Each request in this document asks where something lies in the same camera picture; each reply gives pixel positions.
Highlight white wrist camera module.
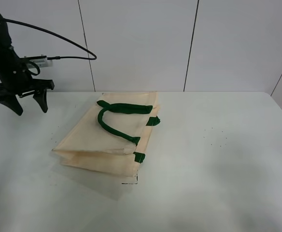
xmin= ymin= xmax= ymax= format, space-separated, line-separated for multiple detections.
xmin=21 ymin=55 xmax=53 ymax=69

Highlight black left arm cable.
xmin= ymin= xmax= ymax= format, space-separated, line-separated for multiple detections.
xmin=3 ymin=18 xmax=98 ymax=60

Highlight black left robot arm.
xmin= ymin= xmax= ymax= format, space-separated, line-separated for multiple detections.
xmin=0 ymin=14 xmax=54 ymax=116

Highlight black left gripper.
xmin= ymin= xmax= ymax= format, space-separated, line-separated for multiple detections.
xmin=0 ymin=71 xmax=55 ymax=116

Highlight white linen bag green handles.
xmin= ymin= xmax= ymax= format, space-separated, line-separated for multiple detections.
xmin=53 ymin=92 xmax=160 ymax=177

